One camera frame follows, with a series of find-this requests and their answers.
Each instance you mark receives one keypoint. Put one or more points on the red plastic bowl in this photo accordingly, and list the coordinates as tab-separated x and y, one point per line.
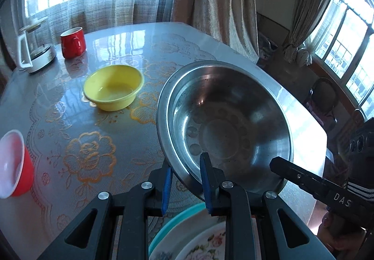
11	160

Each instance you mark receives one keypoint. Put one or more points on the large floral ceramic plate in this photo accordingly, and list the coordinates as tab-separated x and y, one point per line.
159	254

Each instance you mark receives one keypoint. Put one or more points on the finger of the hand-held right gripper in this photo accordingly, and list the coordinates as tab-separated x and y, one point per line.
309	182

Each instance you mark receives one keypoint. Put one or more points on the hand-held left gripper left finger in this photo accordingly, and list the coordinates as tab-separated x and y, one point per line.
166	189

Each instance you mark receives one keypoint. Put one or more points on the teal plastic plate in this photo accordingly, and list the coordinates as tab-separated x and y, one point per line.
166	226

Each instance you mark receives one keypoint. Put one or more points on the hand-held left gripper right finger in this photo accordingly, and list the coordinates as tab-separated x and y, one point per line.
206	184

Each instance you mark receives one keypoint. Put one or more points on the red mug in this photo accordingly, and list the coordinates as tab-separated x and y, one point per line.
73	43

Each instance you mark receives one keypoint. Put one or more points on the stainless steel bowl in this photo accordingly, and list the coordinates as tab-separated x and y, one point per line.
233	119

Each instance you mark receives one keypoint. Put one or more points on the yellow plastic bowl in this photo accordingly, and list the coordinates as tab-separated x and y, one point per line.
114	87

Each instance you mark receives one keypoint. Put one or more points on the person's right hand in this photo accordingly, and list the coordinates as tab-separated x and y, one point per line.
336	236

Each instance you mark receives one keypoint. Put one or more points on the side window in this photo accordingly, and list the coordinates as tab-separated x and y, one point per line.
347	43

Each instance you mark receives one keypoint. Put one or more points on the small floral ceramic plate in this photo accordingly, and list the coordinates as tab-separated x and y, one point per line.
204	245

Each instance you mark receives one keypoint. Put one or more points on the beige patterned curtain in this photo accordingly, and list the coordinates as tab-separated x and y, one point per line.
216	5

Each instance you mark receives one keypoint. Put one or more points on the tied beige curtain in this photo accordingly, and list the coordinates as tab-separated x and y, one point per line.
309	23

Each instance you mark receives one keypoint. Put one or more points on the white glass electric kettle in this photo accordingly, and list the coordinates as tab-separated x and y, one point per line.
38	52

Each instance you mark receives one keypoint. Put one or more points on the dark round-backed chair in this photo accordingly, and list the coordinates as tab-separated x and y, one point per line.
321	102

